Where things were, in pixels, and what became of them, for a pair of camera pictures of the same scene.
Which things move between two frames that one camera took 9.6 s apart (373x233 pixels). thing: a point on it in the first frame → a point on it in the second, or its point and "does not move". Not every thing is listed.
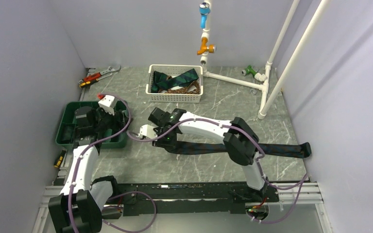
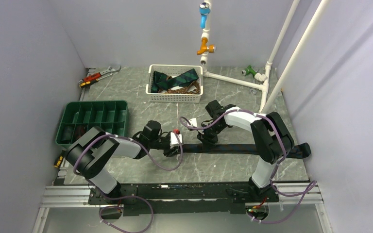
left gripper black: x=116 y=124 → x=172 y=151
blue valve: x=204 y=9 does not move
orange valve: x=211 y=48 does not move
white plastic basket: x=175 y=83 does not move
